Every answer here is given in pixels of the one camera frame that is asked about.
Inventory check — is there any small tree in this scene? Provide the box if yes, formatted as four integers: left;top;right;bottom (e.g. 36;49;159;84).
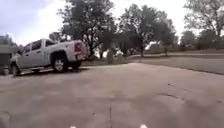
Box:
179;30;198;51

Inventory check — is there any broad leafy tree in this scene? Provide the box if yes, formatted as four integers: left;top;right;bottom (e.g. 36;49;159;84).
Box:
117;3;177;58

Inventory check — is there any large dark tree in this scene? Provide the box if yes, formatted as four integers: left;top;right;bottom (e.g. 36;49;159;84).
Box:
57;0;118;58

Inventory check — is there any pale house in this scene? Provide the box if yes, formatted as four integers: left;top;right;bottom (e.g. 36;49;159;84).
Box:
145;41;166;55

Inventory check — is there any tall bare-branched tree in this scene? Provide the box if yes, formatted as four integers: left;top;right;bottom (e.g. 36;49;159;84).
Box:
183;0;224;38

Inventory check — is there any grey concrete pavement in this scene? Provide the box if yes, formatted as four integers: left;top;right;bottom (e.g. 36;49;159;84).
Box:
0;62;224;128

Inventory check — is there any building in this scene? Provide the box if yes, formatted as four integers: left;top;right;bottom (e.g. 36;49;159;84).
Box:
0;34;18;76

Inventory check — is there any white pickup truck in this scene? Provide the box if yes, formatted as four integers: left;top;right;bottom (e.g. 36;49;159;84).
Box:
9;37;88;77

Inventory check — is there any grass verge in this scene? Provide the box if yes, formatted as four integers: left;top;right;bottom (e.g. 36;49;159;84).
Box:
81;57;132;67

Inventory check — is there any grey asphalt road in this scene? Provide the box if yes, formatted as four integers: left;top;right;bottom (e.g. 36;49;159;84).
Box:
133;55;224;75

